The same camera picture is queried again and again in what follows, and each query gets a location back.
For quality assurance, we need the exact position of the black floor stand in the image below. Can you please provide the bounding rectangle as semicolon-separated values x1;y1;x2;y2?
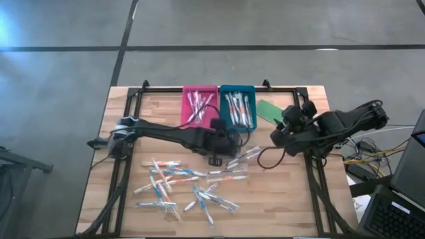
0;145;54;239

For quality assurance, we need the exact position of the yellow cable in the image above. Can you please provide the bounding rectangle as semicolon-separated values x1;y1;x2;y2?
343;145;408;167

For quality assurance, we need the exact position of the black power brick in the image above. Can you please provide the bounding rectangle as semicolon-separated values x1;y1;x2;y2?
358;141;375;153

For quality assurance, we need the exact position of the black desk bar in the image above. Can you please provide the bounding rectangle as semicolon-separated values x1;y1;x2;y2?
349;175;392;199

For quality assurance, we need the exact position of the green plastic lid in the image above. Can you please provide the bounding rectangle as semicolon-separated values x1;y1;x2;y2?
256;98;284;125

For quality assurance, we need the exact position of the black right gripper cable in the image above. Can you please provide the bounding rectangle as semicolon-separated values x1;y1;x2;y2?
256;145;287;170

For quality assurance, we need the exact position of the black power strip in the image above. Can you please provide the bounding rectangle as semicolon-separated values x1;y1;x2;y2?
345;162;370;181

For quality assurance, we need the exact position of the red plastic bin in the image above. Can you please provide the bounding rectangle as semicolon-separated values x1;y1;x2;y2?
181;84;220;132

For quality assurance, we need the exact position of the white cable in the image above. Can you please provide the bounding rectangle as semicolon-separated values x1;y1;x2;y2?
386;125;416;133

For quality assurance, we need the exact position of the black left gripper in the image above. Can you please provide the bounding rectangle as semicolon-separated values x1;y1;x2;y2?
199;118;240;167

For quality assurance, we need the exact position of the black keyboard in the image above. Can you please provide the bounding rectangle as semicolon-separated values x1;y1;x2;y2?
357;185;425;239

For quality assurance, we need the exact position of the plastic-wrapped toothbrush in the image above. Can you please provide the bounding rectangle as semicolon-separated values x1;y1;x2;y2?
227;151;263;169

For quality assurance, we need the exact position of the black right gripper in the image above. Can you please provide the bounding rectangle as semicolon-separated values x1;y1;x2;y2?
269;101;321;157

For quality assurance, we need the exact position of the white paper sheet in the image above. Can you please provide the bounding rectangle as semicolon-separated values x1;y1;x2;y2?
351;195;373;218

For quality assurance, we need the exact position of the blue plastic bin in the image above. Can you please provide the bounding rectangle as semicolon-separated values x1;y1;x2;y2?
219;84;257;133

